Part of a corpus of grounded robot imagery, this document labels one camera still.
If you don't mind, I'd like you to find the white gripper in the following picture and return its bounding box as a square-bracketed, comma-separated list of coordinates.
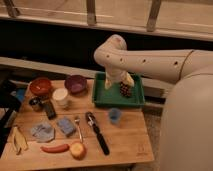
[105, 67, 134, 89]

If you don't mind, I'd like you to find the black eraser block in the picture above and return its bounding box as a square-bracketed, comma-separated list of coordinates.
[43, 101, 56, 120]

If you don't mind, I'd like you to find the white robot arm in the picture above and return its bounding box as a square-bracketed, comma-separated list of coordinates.
[94, 35, 213, 171]

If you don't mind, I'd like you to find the dark pine cone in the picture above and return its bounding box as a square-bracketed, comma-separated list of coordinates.
[120, 82, 132, 98]

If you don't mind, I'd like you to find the green plastic tray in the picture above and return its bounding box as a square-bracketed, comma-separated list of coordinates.
[92, 72, 145, 108]

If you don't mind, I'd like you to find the small blue cup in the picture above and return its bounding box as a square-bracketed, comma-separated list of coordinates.
[108, 108, 122, 124]

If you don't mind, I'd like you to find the purple bowl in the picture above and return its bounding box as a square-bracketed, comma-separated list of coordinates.
[64, 75, 87, 94]

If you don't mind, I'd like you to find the metal spoon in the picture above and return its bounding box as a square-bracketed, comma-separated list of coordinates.
[74, 116, 83, 143]

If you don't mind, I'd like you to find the white cup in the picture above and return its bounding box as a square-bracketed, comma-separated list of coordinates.
[52, 88, 69, 108]

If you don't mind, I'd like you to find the red bowl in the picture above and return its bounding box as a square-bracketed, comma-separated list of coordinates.
[29, 77, 52, 96]

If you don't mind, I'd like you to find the yellow red apple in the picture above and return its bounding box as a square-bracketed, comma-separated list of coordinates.
[70, 142, 86, 160]

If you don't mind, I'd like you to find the small metal can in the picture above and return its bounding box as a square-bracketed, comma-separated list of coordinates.
[29, 97, 42, 112]

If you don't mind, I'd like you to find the red sausage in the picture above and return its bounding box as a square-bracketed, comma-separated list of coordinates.
[40, 144, 69, 153]

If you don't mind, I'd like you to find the blue crumpled cloth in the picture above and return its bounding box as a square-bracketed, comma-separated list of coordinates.
[30, 122, 55, 143]

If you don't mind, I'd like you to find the black chair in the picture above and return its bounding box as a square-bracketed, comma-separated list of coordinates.
[0, 69, 21, 156]

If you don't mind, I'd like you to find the black handled ice cream scoop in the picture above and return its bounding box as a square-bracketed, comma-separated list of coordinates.
[85, 112, 110, 155]

